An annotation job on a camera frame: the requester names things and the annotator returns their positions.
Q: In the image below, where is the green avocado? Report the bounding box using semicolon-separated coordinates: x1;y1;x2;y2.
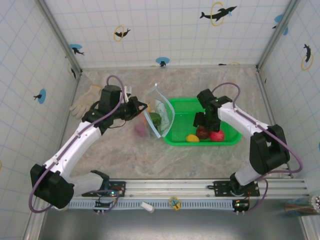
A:
149;112;162;126

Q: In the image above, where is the purple round fruit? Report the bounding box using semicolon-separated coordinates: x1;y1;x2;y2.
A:
134;124;147;137

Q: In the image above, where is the pink red round fruit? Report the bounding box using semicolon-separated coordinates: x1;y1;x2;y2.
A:
209;129;226;143

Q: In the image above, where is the dark red round fruit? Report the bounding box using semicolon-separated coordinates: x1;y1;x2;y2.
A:
195;125;211;140

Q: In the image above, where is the clear blue-edged zip-top bag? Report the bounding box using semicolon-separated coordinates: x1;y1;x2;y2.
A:
133;83;175;140

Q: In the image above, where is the green plastic basket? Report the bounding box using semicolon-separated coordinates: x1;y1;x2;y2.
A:
163;97;243;146

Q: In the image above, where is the white knitted work glove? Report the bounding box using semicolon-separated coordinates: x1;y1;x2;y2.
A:
69;84;103;118

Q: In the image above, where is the blue circle shark sticker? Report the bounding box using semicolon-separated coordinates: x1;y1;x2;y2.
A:
33;88;47;105
69;43;85;56
155;56;170;68

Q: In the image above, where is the round tree sticker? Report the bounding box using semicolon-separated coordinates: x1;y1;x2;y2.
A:
169;196;182;211

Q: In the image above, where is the small white plastic bottle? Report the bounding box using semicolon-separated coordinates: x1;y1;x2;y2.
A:
140;201;155;214

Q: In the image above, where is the shiny tube of sticks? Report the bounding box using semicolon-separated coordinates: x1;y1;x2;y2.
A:
284;193;320;216

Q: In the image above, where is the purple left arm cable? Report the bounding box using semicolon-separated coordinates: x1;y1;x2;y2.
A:
28;74;126;214

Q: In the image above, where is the black camera cable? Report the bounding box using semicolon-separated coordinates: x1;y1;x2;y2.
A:
107;121;127;130

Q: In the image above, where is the small dolphin ring sticker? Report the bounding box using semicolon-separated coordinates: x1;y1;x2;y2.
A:
113;24;131;42
67;62;77;80
300;43;315;71

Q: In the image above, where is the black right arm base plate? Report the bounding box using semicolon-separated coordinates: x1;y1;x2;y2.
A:
212;179;261;198

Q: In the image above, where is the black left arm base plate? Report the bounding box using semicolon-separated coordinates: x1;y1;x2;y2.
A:
82;180;127;198

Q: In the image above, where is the aluminium mounting rail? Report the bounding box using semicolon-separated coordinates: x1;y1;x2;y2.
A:
72;178;308;199

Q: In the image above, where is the aluminium frame post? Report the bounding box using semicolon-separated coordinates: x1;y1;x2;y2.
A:
37;0;83;74
256;0;301;70

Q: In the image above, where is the white slotted cable duct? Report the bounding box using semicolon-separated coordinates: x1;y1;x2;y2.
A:
68;199;251;210

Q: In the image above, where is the large dolphin ring sticker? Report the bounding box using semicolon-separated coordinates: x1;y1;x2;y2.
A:
199;1;238;27

